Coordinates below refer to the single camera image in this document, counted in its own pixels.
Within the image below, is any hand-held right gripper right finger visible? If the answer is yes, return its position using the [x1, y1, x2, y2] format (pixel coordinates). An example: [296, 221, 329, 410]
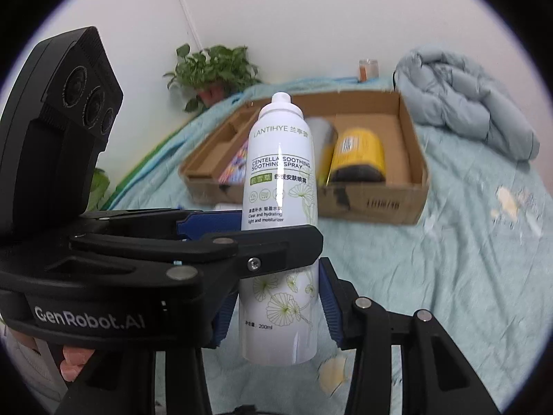
[317, 258, 502, 415]

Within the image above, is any silver metal can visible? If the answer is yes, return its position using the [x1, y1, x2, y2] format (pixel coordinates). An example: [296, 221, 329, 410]
[309, 117, 339, 186]

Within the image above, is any person's left hand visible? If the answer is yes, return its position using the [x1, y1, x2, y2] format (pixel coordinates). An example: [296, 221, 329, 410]
[59, 345, 94, 384]

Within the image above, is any large-leaf green plant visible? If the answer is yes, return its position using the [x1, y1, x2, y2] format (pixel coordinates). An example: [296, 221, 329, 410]
[88, 168, 111, 210]

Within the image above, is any white spray bottle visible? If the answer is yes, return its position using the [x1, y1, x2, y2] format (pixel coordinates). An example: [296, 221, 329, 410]
[238, 92, 320, 366]

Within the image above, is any green potted plant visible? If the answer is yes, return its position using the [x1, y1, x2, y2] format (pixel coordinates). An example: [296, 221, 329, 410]
[163, 43, 262, 113]

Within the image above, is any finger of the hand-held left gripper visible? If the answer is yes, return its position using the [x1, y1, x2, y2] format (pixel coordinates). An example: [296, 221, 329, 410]
[70, 223, 326, 280]
[80, 208, 243, 243]

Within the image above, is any colourful printed game box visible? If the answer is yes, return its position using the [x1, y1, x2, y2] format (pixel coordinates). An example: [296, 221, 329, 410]
[217, 145, 250, 186]

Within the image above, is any small glass jar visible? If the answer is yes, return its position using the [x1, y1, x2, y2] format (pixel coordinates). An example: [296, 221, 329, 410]
[357, 58, 378, 83]

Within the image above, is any brown cardboard box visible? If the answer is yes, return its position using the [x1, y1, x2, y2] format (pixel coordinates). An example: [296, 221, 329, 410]
[179, 90, 430, 225]

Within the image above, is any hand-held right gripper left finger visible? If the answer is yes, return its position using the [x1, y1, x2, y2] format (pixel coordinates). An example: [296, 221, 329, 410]
[54, 287, 240, 415]

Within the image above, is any black jar with yellow label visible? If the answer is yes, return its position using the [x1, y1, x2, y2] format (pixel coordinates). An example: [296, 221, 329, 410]
[325, 127, 386, 186]

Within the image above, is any light blue puffer jacket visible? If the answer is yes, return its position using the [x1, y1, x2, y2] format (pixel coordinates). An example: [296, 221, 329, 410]
[393, 47, 541, 162]

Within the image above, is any white wall conduit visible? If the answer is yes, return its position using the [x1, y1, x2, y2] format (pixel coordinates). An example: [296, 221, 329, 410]
[170, 0, 205, 53]

